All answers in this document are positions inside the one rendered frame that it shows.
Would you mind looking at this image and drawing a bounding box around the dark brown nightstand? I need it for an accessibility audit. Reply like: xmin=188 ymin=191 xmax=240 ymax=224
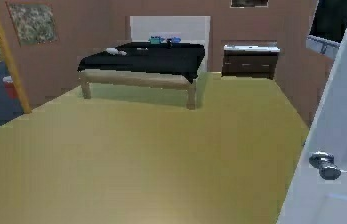
xmin=221 ymin=44 xmax=281 ymax=81

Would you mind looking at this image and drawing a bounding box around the green mottled framed picture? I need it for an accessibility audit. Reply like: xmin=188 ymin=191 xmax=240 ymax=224
xmin=6 ymin=2 xmax=59 ymax=47

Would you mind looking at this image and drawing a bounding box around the dark window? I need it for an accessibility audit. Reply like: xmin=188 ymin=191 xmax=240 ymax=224
xmin=305 ymin=0 xmax=347 ymax=61

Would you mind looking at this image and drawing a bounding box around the red bin with white liner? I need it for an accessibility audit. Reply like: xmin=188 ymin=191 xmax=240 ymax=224
xmin=2 ymin=75 xmax=19 ymax=100

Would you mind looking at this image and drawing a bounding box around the dark framed picture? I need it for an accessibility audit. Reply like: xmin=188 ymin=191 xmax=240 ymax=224
xmin=229 ymin=0 xmax=270 ymax=9

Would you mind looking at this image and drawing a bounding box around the white object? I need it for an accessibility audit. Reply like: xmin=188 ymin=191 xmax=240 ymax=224
xmin=105 ymin=47 xmax=128 ymax=57

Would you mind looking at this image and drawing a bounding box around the grey round door knob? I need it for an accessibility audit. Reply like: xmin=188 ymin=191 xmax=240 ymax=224
xmin=308 ymin=151 xmax=342 ymax=181

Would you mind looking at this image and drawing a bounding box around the teal box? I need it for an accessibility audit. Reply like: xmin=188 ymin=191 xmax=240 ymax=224
xmin=148 ymin=35 xmax=164 ymax=45

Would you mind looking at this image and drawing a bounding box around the bed with black cover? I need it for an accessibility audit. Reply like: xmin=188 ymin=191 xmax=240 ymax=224
xmin=76 ymin=15 xmax=212 ymax=111

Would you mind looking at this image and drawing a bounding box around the white room door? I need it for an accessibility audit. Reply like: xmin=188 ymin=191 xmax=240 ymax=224
xmin=276 ymin=0 xmax=347 ymax=224

